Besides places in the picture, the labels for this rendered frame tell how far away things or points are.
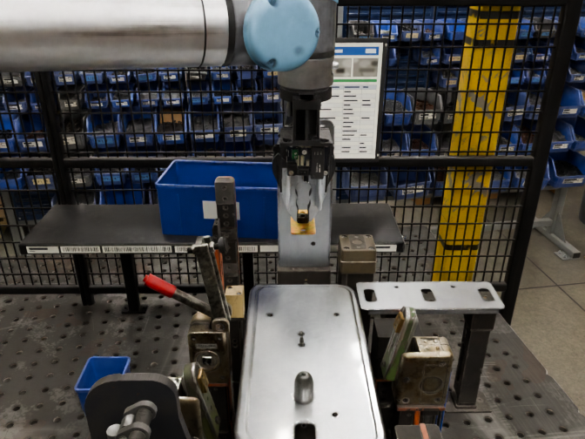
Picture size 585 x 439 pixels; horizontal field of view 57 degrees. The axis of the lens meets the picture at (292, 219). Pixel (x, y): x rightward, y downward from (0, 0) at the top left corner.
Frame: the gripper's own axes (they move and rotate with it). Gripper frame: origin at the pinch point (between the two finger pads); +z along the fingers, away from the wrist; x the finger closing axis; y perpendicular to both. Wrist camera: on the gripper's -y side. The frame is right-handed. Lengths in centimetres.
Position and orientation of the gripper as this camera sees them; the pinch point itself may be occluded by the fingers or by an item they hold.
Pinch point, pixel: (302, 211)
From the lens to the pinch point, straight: 84.2
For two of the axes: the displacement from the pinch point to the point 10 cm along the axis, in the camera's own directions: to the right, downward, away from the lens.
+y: 0.2, 4.7, -8.8
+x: 10.0, 0.0, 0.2
